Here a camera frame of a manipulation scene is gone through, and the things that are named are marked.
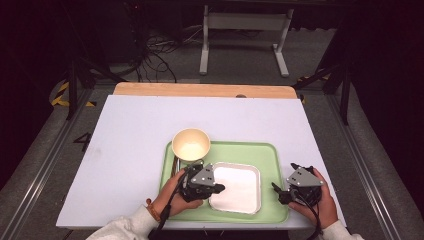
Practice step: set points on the person's left hand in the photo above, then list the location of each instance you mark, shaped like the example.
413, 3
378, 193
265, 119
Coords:
170, 200

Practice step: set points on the aluminium floor rail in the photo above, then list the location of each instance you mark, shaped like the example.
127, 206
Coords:
366, 173
40, 173

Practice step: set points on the white board sheet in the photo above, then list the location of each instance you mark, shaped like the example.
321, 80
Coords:
133, 133

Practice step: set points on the person's right hand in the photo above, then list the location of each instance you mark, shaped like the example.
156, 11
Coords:
326, 208

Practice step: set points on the white metal stand frame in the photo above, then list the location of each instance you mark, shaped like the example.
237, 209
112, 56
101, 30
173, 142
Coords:
246, 21

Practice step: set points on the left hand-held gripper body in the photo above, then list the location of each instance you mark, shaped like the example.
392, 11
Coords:
204, 176

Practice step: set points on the cream bowl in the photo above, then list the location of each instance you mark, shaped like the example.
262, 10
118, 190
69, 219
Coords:
190, 146

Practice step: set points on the white square plate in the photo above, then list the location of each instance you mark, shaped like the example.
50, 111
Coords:
238, 190

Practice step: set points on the green tray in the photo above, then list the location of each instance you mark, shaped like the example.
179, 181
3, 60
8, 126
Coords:
270, 156

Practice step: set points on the black tripod stand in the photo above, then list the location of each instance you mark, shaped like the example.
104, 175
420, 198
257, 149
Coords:
346, 96
71, 86

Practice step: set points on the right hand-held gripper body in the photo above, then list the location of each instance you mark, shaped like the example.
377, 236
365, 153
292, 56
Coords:
303, 178

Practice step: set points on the wooden table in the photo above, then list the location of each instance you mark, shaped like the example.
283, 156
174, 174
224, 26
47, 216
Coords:
200, 90

